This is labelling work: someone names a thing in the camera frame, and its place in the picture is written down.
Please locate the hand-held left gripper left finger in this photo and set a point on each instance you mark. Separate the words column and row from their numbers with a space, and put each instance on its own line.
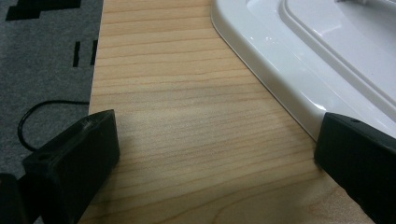
column 71, row 168

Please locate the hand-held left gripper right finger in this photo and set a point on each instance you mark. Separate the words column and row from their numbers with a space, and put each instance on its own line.
column 361, row 168

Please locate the white box lid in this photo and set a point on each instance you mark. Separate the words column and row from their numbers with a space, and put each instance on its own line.
column 295, row 62

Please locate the black floor tape strip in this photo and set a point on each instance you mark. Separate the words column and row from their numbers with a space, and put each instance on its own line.
column 94, row 53
column 76, row 54

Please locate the black stand base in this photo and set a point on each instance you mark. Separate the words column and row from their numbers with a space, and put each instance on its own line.
column 46, row 4

